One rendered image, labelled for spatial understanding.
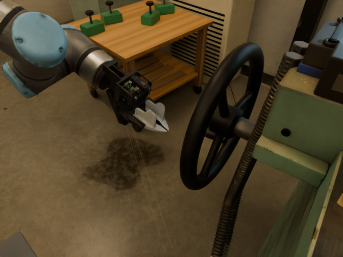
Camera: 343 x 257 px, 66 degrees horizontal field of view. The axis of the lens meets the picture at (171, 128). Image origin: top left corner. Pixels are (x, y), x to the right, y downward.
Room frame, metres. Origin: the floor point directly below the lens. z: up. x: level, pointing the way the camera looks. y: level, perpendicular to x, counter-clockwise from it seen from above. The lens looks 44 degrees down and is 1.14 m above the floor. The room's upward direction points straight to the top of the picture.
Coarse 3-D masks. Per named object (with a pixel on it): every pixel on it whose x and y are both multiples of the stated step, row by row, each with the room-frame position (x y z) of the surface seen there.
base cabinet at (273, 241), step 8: (304, 184) 0.33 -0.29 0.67; (296, 192) 0.35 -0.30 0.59; (288, 200) 0.41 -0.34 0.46; (296, 200) 0.30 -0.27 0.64; (288, 208) 0.33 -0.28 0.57; (296, 208) 0.25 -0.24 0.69; (280, 216) 0.39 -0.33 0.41; (288, 216) 0.28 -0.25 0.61; (280, 224) 0.30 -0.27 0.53; (288, 224) 0.23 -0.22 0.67; (272, 232) 0.36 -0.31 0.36; (280, 232) 0.25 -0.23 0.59; (272, 240) 0.28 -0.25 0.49; (280, 240) 0.21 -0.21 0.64; (264, 248) 0.31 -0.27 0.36; (272, 248) 0.22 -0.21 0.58; (280, 248) 0.18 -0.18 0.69; (264, 256) 0.25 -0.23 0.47; (272, 256) 0.19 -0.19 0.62
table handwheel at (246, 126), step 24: (240, 48) 0.37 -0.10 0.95; (216, 72) 0.33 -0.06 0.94; (216, 96) 0.30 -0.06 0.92; (192, 120) 0.28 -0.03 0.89; (216, 120) 0.35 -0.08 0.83; (240, 120) 0.35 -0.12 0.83; (192, 144) 0.26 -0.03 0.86; (216, 144) 0.34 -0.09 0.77; (192, 168) 0.25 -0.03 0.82; (216, 168) 0.35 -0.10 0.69
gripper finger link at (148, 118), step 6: (138, 108) 0.49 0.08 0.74; (138, 114) 0.48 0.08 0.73; (144, 114) 0.47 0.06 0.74; (150, 114) 0.46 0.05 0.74; (144, 120) 0.47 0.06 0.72; (150, 120) 0.47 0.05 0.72; (144, 126) 0.46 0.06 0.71; (150, 126) 0.46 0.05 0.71; (156, 126) 0.46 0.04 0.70; (162, 132) 0.46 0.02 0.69
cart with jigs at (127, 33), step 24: (144, 0) 1.94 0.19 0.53; (72, 24) 1.52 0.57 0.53; (96, 24) 1.39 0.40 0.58; (120, 24) 1.52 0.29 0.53; (144, 24) 1.51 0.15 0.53; (168, 24) 1.52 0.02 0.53; (192, 24) 1.52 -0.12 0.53; (120, 48) 1.22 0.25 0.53; (144, 48) 1.22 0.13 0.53; (144, 72) 1.53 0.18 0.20; (168, 72) 1.56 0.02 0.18; (192, 72) 1.56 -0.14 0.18; (96, 96) 1.51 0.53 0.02
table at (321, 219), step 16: (256, 144) 0.25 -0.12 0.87; (272, 144) 0.25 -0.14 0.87; (272, 160) 0.24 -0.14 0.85; (288, 160) 0.23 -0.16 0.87; (304, 160) 0.22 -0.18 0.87; (320, 160) 0.22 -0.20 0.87; (336, 160) 0.20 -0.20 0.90; (304, 176) 0.21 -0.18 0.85; (320, 176) 0.20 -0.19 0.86; (336, 176) 0.18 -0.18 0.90; (320, 192) 0.18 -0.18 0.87; (336, 192) 0.15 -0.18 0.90; (320, 208) 0.14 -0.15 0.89; (336, 208) 0.14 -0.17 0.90; (320, 224) 0.12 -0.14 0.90; (336, 224) 0.12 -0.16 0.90; (304, 240) 0.12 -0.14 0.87; (320, 240) 0.10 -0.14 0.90; (336, 240) 0.10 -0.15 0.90; (304, 256) 0.09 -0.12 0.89; (320, 256) 0.09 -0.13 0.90; (336, 256) 0.09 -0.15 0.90
